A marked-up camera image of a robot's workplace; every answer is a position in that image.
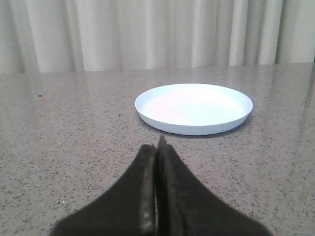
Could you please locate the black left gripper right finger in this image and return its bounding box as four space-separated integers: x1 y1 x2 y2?
98 135 157 236

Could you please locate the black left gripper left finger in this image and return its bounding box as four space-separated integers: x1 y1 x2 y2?
51 145 157 236

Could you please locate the light blue round plate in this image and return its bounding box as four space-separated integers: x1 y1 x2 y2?
134 84 253 136

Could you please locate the white pleated curtain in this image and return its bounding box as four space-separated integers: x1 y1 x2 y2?
0 0 315 74

